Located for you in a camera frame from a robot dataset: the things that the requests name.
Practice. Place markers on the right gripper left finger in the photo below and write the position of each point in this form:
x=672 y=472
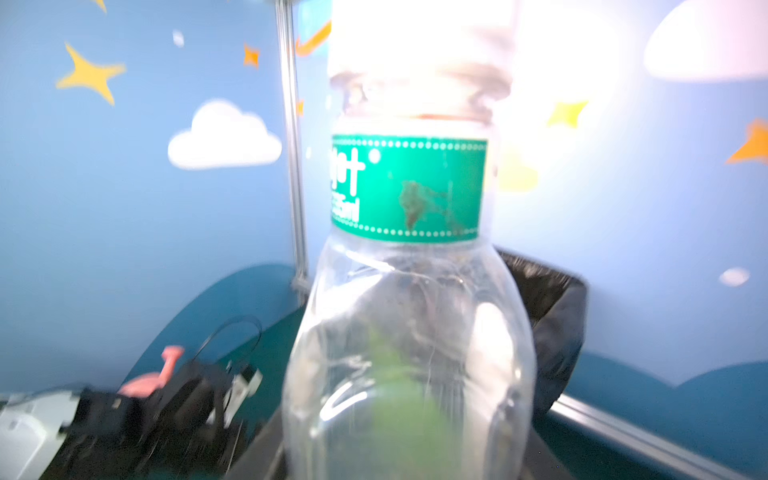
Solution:
x=265 y=458

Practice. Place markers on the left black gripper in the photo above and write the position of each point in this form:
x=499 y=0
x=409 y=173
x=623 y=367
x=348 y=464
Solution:
x=179 y=429

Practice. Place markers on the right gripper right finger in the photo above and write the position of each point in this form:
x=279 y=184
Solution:
x=540 y=463

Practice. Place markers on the small clear green-cap bottle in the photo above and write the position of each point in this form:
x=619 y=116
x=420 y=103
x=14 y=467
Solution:
x=415 y=357

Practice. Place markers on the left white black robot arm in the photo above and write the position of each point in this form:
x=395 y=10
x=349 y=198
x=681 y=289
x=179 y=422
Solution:
x=30 y=435

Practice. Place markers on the black bin liner bag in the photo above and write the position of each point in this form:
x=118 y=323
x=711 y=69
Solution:
x=556 y=304

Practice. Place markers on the pink toy watering can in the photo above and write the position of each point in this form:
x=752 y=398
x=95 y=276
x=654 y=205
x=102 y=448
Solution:
x=144 y=385

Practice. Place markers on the aluminium frame back rail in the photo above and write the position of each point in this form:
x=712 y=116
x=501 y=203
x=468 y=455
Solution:
x=639 y=443

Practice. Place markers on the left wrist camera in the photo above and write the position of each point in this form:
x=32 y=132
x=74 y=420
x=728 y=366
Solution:
x=244 y=385

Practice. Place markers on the aluminium frame corner post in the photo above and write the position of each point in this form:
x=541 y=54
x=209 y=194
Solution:
x=284 y=23

